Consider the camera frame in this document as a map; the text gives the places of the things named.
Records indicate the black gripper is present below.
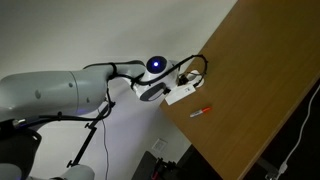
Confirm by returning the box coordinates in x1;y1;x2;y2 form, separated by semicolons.
177;73;192;88

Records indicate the grey marker with red cap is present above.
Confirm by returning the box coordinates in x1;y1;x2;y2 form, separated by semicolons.
189;106;213;119

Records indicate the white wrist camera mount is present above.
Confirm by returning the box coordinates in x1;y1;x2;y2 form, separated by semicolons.
164;83;197;106

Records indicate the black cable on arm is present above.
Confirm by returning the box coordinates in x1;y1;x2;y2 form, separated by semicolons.
82;53;209;88

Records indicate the white wall outlet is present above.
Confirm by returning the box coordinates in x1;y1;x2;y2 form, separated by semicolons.
151;137;169;153

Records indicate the thin black wall cable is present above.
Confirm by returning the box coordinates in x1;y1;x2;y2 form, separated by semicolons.
100;118;111;180

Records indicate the white cable with plug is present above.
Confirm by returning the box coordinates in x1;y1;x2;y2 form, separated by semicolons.
279;84;320;175

